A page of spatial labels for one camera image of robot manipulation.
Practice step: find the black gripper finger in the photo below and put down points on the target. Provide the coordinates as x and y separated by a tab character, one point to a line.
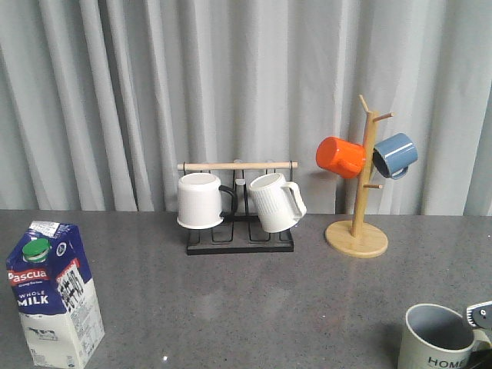
479	315

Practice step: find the cream HOME mug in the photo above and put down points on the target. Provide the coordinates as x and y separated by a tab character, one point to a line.
435	336

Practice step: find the blue white milk carton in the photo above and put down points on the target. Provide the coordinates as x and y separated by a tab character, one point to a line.
55	292

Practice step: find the wooden mug tree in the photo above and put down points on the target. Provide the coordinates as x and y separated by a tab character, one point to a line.
356	237

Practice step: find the blue enamel mug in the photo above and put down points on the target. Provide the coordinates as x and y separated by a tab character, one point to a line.
393	156

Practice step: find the orange enamel mug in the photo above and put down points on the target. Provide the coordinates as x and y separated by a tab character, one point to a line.
340	157

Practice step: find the white ribbed mug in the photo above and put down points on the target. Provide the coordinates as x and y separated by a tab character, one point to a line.
278	202

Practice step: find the grey curtain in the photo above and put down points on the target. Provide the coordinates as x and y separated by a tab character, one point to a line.
101	100

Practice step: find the black wire mug rack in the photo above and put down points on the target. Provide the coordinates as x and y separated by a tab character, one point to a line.
240	232

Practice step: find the white mug black handle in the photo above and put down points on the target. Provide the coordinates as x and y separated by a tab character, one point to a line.
200	201

